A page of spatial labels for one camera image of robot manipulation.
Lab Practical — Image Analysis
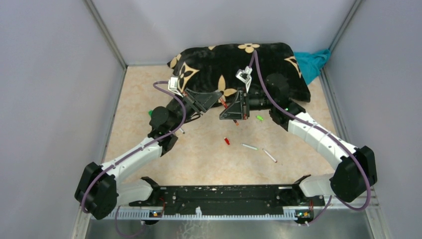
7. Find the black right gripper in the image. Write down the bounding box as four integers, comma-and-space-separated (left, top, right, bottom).
220, 86, 276, 120

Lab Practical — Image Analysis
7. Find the red orange pen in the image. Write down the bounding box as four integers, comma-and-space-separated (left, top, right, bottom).
220, 98, 239, 126

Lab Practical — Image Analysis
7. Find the white pen with green tip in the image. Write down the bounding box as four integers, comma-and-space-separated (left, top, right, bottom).
241, 143, 258, 150

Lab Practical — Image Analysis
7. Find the white marker with red tip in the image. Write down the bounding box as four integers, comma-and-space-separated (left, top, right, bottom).
262, 149, 278, 163

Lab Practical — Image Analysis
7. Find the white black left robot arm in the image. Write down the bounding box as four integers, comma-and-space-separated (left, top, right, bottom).
74, 89, 222, 220

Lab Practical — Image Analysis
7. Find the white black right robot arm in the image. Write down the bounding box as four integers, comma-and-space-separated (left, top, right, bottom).
219, 70, 378, 205

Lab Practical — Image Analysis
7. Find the black pillow with beige flowers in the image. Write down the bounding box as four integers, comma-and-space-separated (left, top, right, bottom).
167, 42, 311, 104

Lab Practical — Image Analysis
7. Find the teal cloth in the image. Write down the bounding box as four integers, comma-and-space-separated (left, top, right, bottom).
294, 49, 331, 85

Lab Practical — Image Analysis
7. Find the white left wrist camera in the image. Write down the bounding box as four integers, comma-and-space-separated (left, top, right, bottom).
168, 76, 184, 97

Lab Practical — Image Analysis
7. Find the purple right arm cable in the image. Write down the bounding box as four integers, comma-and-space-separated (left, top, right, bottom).
249, 49, 372, 227

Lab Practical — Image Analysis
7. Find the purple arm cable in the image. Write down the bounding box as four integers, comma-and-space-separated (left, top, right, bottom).
81, 81, 187, 238
249, 49, 372, 227

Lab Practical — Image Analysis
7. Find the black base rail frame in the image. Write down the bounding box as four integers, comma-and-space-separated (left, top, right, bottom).
108, 176, 333, 226

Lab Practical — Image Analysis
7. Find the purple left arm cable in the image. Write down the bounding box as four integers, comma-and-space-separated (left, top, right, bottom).
81, 81, 187, 238

